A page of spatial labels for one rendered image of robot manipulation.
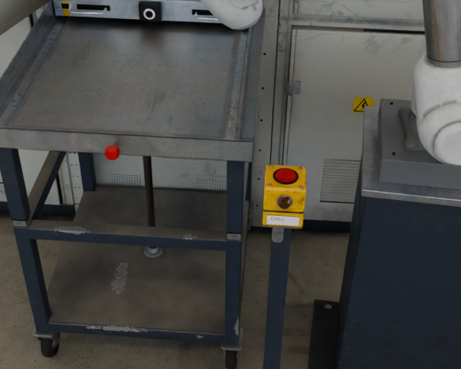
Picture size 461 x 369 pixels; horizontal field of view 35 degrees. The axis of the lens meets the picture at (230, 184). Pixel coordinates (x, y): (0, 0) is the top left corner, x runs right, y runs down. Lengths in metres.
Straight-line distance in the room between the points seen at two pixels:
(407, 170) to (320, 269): 0.93
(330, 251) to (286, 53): 0.74
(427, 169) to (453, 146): 0.25
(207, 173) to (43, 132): 0.96
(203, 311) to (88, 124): 0.72
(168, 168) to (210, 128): 0.90
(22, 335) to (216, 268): 0.63
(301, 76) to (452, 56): 0.92
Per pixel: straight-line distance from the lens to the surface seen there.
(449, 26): 1.41
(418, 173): 1.69
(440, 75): 1.44
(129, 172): 2.58
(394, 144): 1.72
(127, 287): 2.23
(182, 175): 2.55
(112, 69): 1.90
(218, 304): 2.17
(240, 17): 1.63
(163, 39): 2.03
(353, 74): 2.29
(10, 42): 2.40
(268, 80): 2.32
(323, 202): 2.57
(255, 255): 2.57
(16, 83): 1.87
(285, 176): 1.42
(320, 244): 2.63
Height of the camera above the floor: 1.77
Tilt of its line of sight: 38 degrees down
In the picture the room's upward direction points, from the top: 1 degrees clockwise
